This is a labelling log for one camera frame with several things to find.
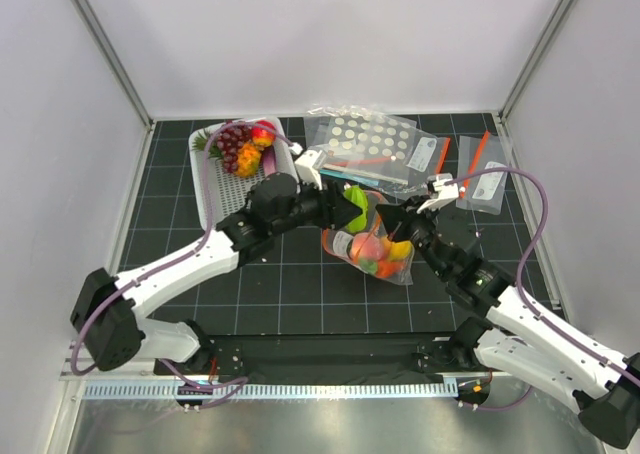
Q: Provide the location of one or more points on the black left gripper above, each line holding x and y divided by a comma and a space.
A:
334, 209

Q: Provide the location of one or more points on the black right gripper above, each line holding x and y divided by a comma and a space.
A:
397, 218

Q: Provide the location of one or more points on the yellow toy lemon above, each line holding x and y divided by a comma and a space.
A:
400, 250

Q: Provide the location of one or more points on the clear zip bag orange zipper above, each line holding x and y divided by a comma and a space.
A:
338, 242

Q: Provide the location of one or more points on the pink toy peach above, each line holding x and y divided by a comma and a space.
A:
367, 247

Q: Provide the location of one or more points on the orange toy carrot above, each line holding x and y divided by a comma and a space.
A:
387, 269

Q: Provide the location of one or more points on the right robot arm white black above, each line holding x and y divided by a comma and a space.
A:
512, 332

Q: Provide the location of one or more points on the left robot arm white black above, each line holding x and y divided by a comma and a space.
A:
113, 314

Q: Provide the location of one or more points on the zip bag with dotted sheet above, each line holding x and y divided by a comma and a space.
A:
359, 143

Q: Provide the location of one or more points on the zip bag orange zipper middle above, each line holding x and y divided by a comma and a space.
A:
425, 158

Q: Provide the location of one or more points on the zip bag orange zipper right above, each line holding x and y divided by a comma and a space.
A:
483, 193

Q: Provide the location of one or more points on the purple toy eggplant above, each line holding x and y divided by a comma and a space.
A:
269, 164

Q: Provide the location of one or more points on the black grid cutting mat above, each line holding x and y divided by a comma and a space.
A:
296, 287

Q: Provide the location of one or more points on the orange toy pineapple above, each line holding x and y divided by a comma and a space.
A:
248, 161

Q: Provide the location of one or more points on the red yellow toy apple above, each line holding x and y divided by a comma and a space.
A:
262, 138

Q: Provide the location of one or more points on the white perforated plastic basket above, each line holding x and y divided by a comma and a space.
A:
217, 192

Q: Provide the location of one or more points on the purple toy grape bunch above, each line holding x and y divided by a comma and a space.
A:
227, 145

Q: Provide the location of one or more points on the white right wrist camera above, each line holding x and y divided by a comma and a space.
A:
441, 191

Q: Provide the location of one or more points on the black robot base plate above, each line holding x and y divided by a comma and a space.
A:
340, 359

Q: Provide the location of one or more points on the slotted metal cable duct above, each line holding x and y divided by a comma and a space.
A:
173, 389

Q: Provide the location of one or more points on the right aluminium frame post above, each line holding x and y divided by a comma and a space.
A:
551, 29

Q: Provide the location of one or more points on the aluminium frame post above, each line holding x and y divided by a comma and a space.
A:
100, 37
551, 29

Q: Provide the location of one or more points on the left aluminium frame post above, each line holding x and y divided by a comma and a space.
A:
100, 37

